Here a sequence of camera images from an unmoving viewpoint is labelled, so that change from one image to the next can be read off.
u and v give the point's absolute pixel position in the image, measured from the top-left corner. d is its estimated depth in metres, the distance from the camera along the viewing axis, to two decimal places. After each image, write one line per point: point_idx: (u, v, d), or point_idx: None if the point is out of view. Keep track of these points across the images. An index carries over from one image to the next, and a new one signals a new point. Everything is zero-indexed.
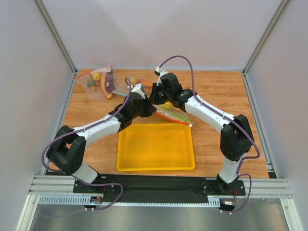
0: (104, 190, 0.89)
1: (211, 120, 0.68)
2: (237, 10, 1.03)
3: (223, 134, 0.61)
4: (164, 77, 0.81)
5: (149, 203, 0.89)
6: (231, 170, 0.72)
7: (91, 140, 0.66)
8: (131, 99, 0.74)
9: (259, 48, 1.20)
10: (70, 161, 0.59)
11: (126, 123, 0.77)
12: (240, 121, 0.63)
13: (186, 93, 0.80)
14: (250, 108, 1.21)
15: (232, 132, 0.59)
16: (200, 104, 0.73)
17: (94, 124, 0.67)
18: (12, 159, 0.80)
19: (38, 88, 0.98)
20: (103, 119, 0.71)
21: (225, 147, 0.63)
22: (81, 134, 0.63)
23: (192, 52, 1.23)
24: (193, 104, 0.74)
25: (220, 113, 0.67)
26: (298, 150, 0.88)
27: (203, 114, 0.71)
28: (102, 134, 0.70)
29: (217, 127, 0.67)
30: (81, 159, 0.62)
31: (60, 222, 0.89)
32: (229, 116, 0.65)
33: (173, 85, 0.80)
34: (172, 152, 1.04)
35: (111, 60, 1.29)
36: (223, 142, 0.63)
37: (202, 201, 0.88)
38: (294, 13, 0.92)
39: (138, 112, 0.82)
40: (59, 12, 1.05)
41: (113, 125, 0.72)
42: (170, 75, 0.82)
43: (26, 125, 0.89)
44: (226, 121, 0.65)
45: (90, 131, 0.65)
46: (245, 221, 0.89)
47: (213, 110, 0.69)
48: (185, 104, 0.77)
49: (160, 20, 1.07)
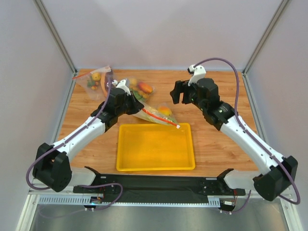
0: (104, 190, 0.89)
1: (254, 155, 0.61)
2: (237, 11, 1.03)
3: (267, 177, 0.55)
4: (203, 86, 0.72)
5: (149, 203, 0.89)
6: (238, 180, 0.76)
7: (74, 151, 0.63)
8: (115, 95, 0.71)
9: (259, 47, 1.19)
10: (58, 179, 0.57)
11: (112, 121, 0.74)
12: (290, 165, 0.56)
13: (224, 108, 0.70)
14: (250, 108, 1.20)
15: (279, 177, 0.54)
16: (242, 131, 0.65)
17: (74, 135, 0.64)
18: (13, 159, 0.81)
19: (38, 89, 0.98)
20: (85, 124, 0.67)
21: (263, 187, 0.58)
22: (61, 149, 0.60)
23: (192, 52, 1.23)
24: (234, 128, 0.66)
25: (267, 151, 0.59)
26: (298, 150, 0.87)
27: (244, 143, 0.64)
28: (87, 140, 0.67)
29: (260, 164, 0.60)
30: (69, 173, 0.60)
31: (60, 222, 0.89)
32: (277, 157, 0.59)
33: (212, 97, 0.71)
34: (172, 152, 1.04)
35: (111, 60, 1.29)
36: (262, 181, 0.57)
37: (202, 201, 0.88)
38: (294, 13, 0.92)
39: (124, 109, 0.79)
40: (59, 13, 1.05)
41: (97, 129, 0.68)
42: (211, 85, 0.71)
43: (25, 124, 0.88)
44: (274, 161, 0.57)
45: (71, 143, 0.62)
46: (246, 222, 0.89)
47: (260, 144, 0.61)
48: (223, 124, 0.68)
49: (160, 20, 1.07)
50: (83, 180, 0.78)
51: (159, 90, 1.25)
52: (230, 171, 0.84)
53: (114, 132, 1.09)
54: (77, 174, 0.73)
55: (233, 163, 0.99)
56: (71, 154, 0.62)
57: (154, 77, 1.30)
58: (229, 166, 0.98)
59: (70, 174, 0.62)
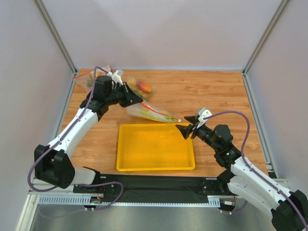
0: (104, 190, 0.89)
1: (262, 190, 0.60)
2: (237, 11, 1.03)
3: (276, 210, 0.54)
4: (219, 133, 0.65)
5: (149, 203, 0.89)
6: (246, 196, 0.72)
7: (72, 147, 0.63)
8: (103, 83, 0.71)
9: (259, 47, 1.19)
10: (61, 176, 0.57)
11: (103, 109, 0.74)
12: (299, 199, 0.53)
13: (236, 152, 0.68)
14: (250, 108, 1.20)
15: (290, 214, 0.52)
16: (249, 169, 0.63)
17: (68, 131, 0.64)
18: (13, 160, 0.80)
19: (39, 90, 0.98)
20: (77, 117, 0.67)
21: (279, 224, 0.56)
22: (58, 148, 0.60)
23: (192, 51, 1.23)
24: (241, 167, 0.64)
25: (274, 186, 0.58)
26: (298, 150, 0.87)
27: (251, 181, 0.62)
28: (82, 133, 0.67)
29: (269, 199, 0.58)
30: (71, 168, 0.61)
31: (60, 222, 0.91)
32: (285, 190, 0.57)
33: (225, 145, 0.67)
34: (172, 152, 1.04)
35: (111, 60, 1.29)
36: (276, 218, 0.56)
37: (202, 201, 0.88)
38: (294, 13, 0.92)
39: (113, 97, 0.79)
40: (58, 12, 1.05)
41: (90, 119, 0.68)
42: (228, 132, 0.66)
43: (25, 124, 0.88)
44: (281, 196, 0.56)
45: (68, 140, 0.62)
46: (245, 221, 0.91)
47: (266, 180, 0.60)
48: (232, 166, 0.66)
49: (160, 20, 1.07)
50: (83, 180, 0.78)
51: (159, 89, 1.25)
52: (235, 177, 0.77)
53: (114, 132, 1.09)
54: (78, 171, 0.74)
55: None
56: (69, 151, 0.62)
57: (154, 77, 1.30)
58: None
59: (73, 170, 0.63)
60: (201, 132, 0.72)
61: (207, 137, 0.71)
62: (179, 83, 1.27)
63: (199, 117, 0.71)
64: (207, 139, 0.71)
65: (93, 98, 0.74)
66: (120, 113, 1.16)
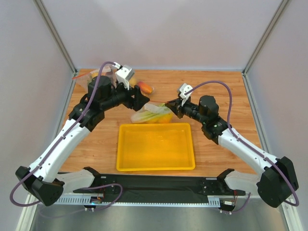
0: (104, 190, 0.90)
1: (249, 159, 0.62)
2: (237, 11, 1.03)
3: (262, 177, 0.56)
4: (204, 103, 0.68)
5: (149, 203, 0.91)
6: (241, 184, 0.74)
7: (56, 168, 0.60)
8: (96, 86, 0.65)
9: (259, 47, 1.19)
10: (44, 198, 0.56)
11: (96, 118, 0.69)
12: (285, 166, 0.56)
13: (224, 125, 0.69)
14: (250, 108, 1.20)
15: (275, 179, 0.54)
16: (236, 139, 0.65)
17: (50, 152, 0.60)
18: (13, 159, 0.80)
19: (38, 88, 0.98)
20: (61, 135, 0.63)
21: (265, 193, 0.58)
22: (38, 174, 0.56)
23: (192, 51, 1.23)
24: (228, 137, 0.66)
25: (261, 153, 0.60)
26: (298, 150, 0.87)
27: (239, 151, 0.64)
28: (67, 151, 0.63)
29: (256, 168, 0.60)
30: (57, 186, 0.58)
31: (60, 222, 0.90)
32: (271, 158, 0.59)
33: (211, 115, 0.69)
34: (171, 152, 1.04)
35: (110, 60, 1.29)
36: (263, 187, 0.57)
37: (202, 201, 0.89)
38: (294, 13, 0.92)
39: (112, 102, 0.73)
40: (58, 12, 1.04)
41: (76, 135, 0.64)
42: (213, 102, 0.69)
43: (25, 123, 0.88)
44: (267, 162, 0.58)
45: (48, 163, 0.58)
46: (246, 222, 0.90)
47: (252, 147, 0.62)
48: (219, 137, 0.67)
49: (160, 19, 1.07)
50: (80, 184, 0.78)
51: (159, 89, 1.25)
52: (231, 172, 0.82)
53: (114, 132, 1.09)
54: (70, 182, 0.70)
55: (234, 163, 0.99)
56: (53, 173, 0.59)
57: (154, 77, 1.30)
58: (229, 166, 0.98)
59: (60, 186, 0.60)
60: (187, 109, 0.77)
61: (194, 113, 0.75)
62: (178, 83, 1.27)
63: (181, 94, 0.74)
64: (194, 115, 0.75)
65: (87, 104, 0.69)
66: (120, 113, 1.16)
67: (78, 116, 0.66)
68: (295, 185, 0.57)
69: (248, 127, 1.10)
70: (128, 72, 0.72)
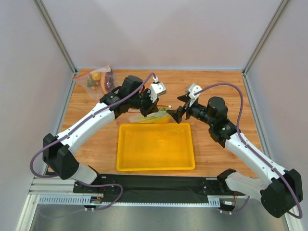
0: (104, 190, 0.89)
1: (255, 167, 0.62)
2: (238, 11, 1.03)
3: (269, 187, 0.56)
4: (213, 105, 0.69)
5: (149, 203, 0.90)
6: (243, 188, 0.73)
7: (79, 143, 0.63)
8: (132, 82, 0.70)
9: (259, 47, 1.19)
10: (63, 169, 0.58)
11: (121, 108, 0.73)
12: (293, 178, 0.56)
13: (232, 128, 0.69)
14: (250, 108, 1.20)
15: (281, 190, 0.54)
16: (244, 146, 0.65)
17: (79, 126, 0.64)
18: (12, 160, 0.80)
19: (38, 88, 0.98)
20: (91, 113, 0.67)
21: (269, 203, 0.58)
22: (65, 142, 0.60)
23: (192, 51, 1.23)
24: (236, 143, 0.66)
25: (269, 163, 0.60)
26: (298, 149, 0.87)
27: (246, 158, 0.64)
28: (93, 129, 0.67)
29: (262, 177, 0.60)
30: (76, 162, 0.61)
31: (60, 222, 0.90)
32: (279, 169, 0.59)
33: (221, 117, 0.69)
34: (172, 152, 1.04)
35: (111, 60, 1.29)
36: (268, 197, 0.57)
37: (202, 201, 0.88)
38: (294, 12, 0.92)
39: (136, 101, 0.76)
40: (58, 12, 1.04)
41: (104, 117, 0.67)
42: (222, 104, 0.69)
43: (24, 123, 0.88)
44: (275, 173, 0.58)
45: (75, 135, 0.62)
46: (246, 221, 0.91)
47: (261, 157, 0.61)
48: (226, 141, 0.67)
49: (160, 19, 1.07)
50: (83, 177, 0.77)
51: None
52: (231, 173, 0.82)
53: (114, 132, 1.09)
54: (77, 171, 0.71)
55: (233, 163, 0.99)
56: (74, 147, 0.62)
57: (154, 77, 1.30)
58: (229, 166, 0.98)
59: (78, 163, 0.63)
60: (195, 110, 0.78)
61: (201, 114, 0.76)
62: (179, 83, 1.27)
63: (190, 94, 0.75)
64: (201, 117, 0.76)
65: (117, 95, 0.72)
66: None
67: (108, 102, 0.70)
68: (299, 198, 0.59)
69: (248, 127, 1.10)
70: (161, 91, 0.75)
